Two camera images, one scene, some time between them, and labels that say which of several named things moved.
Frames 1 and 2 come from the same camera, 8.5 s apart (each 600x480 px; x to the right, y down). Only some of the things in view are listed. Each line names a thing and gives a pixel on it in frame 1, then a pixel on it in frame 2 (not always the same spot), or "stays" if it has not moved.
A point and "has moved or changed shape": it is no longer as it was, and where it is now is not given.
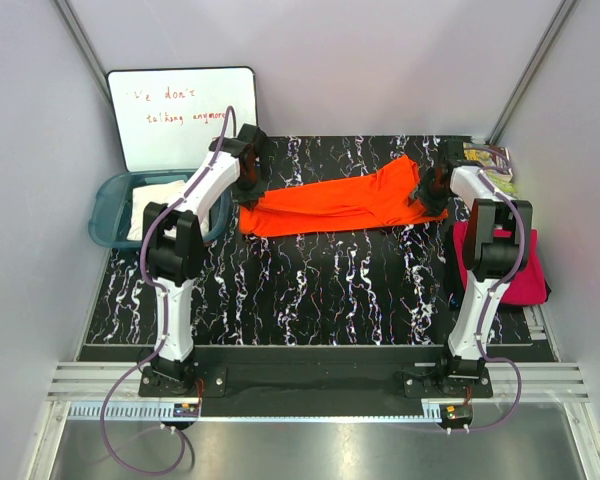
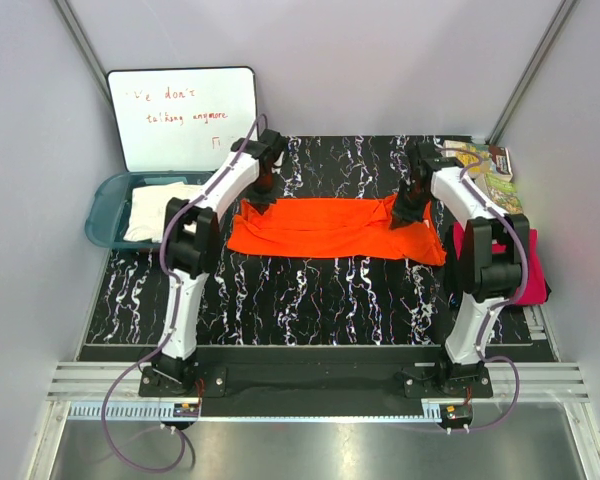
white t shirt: x=160 y=193 stays
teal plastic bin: x=109 y=216 stays
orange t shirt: x=387 y=196 has moved or changed shape
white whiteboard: x=166 y=117 stays
